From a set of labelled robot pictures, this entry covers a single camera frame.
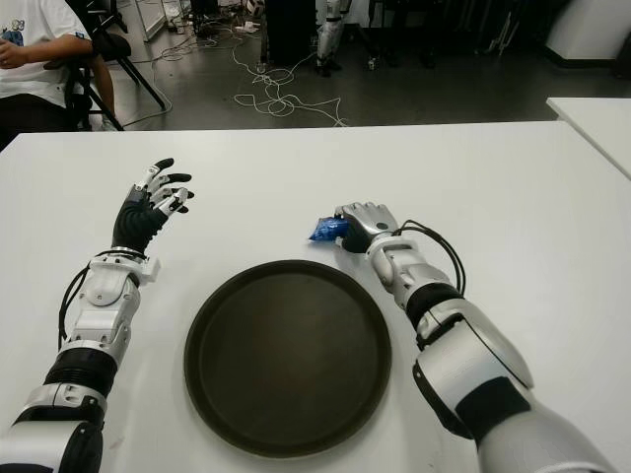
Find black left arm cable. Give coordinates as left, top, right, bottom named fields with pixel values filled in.
left=57, top=263, right=94, bottom=347

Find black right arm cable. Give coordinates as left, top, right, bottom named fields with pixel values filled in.
left=397, top=220, right=467, bottom=297

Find blue Oreo pack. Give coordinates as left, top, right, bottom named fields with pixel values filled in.
left=308, top=215, right=350, bottom=244

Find round dark brown tray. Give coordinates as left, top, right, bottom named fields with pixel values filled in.
left=183, top=258, right=393, bottom=452

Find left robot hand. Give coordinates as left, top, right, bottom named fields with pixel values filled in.
left=111, top=158, right=194, bottom=255

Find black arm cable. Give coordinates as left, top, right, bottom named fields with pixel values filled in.
left=57, top=263, right=94, bottom=347
left=397, top=220, right=467, bottom=297

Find silver humanoid robot legs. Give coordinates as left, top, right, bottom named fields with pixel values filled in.
left=315, top=0, right=354, bottom=78

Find white board panel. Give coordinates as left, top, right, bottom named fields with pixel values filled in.
left=135, top=0, right=167, bottom=43

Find white cabinet with black base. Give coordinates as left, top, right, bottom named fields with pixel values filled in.
left=544, top=0, right=631, bottom=68

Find white cable on floor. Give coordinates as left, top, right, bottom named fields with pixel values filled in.
left=147, top=19, right=349, bottom=128

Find black folding chair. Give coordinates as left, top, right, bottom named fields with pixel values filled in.
left=43, top=0, right=169, bottom=132

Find person in white t-shirt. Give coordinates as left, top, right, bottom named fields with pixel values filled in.
left=0, top=0, right=115, bottom=149

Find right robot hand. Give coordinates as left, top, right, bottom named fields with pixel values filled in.
left=333, top=201, right=399, bottom=255

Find white side table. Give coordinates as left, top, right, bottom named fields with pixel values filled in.
left=545, top=97, right=631, bottom=179

